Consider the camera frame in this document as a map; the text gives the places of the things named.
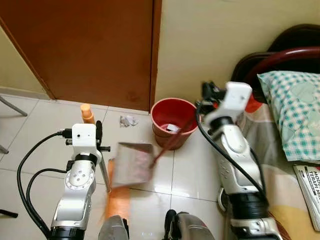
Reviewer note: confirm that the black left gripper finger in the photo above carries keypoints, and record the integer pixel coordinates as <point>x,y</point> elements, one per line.
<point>105,148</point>

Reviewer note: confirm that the orange broom with silver pole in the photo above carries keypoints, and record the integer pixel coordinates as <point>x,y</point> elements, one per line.
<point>118,205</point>

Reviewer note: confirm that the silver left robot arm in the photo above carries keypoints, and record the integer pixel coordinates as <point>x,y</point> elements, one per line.
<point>75,195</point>

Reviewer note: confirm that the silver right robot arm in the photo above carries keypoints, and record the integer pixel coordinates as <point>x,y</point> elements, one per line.
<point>240,165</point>

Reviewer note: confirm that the crumpled white paper ball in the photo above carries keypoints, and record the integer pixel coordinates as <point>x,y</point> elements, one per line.
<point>128,120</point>

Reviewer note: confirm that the small orange item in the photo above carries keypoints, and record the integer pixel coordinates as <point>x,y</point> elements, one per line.
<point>253,104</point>

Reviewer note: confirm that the red plastic bucket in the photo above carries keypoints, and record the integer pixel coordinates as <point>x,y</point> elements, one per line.
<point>172,112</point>

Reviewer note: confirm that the white paper scrap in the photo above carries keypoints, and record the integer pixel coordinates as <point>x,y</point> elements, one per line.
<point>172,128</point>

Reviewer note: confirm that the patterned beige bedsheet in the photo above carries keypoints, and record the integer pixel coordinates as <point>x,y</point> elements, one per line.
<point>272,150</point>

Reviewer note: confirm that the green checkered pillow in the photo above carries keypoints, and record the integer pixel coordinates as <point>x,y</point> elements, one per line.
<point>295,110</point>

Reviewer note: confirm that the brown wooden door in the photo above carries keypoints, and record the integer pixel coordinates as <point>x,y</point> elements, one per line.
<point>85,45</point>

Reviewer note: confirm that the grey metal furniture leg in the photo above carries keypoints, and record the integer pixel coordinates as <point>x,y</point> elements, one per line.
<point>12,106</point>

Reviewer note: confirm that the black headboard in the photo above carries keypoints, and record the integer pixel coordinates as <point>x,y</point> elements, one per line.
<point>295,35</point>

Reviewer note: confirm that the white and red book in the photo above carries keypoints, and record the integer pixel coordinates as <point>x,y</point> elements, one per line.
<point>310,190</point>

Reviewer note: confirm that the grey right robot leg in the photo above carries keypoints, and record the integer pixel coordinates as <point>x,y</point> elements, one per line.
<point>192,227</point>

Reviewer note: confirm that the black furniture foot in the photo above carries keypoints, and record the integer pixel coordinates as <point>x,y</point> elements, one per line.
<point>7,213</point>

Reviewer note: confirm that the brown fibre brush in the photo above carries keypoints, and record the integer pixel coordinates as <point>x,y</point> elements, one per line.
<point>280,227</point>

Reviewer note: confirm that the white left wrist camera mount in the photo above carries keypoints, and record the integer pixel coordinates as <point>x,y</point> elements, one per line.
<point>84,137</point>

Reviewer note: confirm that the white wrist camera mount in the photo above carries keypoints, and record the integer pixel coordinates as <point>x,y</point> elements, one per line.
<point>84,137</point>
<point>235,97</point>

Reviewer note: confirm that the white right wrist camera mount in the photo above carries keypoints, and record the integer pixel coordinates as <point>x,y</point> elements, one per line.
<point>235,97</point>

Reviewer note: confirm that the dark red bed frame tube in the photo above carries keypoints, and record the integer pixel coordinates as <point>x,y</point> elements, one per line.
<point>280,56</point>

